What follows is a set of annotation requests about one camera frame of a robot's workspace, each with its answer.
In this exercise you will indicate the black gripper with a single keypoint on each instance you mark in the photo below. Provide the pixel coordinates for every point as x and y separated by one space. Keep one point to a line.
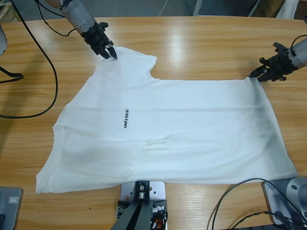
96 39
278 67

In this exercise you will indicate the white t-shirt with black logo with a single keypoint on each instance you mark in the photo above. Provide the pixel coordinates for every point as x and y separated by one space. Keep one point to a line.
168 131

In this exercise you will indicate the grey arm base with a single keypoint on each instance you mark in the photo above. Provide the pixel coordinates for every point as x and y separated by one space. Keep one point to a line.
273 203
9 215

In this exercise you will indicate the brown cardboard box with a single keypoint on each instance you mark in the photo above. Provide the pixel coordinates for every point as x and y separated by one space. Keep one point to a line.
266 8

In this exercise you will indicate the white metal leg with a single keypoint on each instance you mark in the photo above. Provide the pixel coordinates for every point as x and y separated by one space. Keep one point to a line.
197 8

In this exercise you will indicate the wooden pallet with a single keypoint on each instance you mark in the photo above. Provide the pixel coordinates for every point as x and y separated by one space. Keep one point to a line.
6 14

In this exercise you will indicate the silver round connector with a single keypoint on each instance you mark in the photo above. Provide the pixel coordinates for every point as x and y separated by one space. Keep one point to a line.
121 210
157 210

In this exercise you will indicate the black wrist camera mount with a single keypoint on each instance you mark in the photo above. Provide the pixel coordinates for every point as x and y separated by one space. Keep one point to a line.
279 46
104 25

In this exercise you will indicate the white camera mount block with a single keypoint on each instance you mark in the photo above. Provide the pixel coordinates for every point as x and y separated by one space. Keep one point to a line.
157 189

